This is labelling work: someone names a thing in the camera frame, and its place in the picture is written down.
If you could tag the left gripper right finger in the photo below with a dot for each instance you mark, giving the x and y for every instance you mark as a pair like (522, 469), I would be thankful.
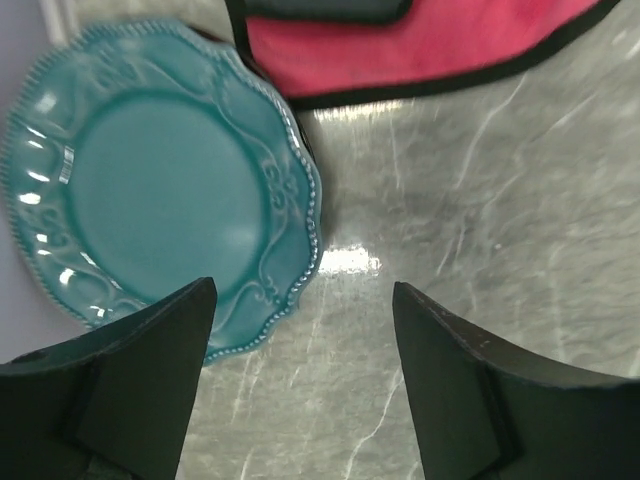
(485, 408)

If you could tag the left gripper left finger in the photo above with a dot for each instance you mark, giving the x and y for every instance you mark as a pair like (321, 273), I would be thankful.
(114, 403)

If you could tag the teal round plate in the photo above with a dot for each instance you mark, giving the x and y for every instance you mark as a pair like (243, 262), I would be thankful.
(142, 156)

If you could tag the red black oven mitt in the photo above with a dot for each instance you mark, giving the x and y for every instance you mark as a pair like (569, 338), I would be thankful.
(323, 57)

